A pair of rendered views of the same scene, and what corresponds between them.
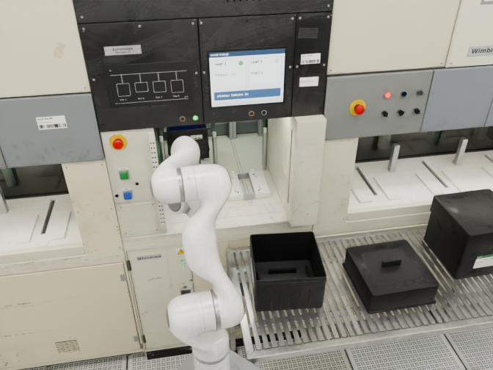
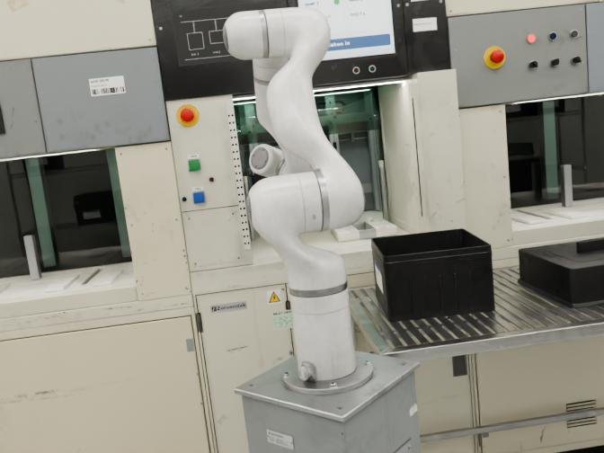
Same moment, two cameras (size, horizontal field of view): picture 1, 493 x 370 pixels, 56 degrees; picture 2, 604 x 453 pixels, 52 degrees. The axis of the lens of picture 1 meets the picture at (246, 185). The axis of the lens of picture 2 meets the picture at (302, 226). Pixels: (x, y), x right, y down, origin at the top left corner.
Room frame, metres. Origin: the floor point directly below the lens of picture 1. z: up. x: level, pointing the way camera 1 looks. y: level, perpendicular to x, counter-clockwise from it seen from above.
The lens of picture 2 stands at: (-0.28, 0.04, 1.26)
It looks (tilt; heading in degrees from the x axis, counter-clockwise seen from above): 9 degrees down; 5
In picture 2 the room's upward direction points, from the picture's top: 6 degrees counter-clockwise
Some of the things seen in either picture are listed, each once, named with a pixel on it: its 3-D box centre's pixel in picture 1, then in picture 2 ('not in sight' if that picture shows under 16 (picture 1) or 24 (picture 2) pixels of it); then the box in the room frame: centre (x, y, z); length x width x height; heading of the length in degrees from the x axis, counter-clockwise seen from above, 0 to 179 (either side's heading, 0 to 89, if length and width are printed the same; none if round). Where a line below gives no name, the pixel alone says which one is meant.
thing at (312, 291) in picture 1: (285, 269); (429, 271); (1.39, -0.16, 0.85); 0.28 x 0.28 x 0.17; 4
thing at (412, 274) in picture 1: (389, 271); (591, 263); (1.40, -0.60, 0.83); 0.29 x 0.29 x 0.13; 11
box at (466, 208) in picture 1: (472, 233); not in sight; (1.57, -1.00, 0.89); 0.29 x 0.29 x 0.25; 11
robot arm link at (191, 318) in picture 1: (198, 325); (296, 233); (0.93, 0.15, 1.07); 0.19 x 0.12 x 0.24; 103
